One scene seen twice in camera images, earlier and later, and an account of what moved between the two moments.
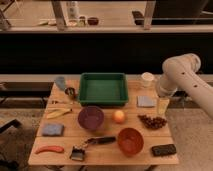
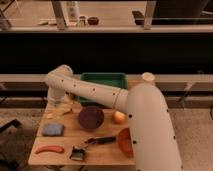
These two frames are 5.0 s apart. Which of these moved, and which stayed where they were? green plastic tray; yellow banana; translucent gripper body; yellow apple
Moved: translucent gripper body
Stayed: yellow apple; green plastic tray; yellow banana
